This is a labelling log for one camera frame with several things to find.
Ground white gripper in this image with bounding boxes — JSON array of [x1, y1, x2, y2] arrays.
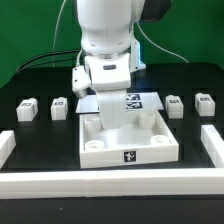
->
[[72, 53, 131, 129]]

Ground white square tabletop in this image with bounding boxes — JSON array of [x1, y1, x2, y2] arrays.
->
[[79, 111, 179, 168]]

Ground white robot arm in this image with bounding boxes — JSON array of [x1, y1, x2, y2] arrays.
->
[[72, 0, 172, 129]]

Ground paper sheet with markers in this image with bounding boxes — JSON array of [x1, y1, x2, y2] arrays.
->
[[76, 92, 164, 113]]

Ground white U-shaped fence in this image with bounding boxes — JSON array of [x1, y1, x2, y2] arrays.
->
[[0, 124, 224, 200]]

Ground black cable upper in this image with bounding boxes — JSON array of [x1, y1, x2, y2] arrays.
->
[[14, 49, 83, 74]]

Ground black cable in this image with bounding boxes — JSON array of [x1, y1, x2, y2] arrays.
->
[[14, 49, 83, 74], [16, 57, 81, 74]]

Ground black cable lower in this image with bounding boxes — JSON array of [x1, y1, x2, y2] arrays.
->
[[16, 57, 81, 74]]

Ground grey thin cable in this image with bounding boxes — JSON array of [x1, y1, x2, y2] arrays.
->
[[52, 0, 69, 68]]

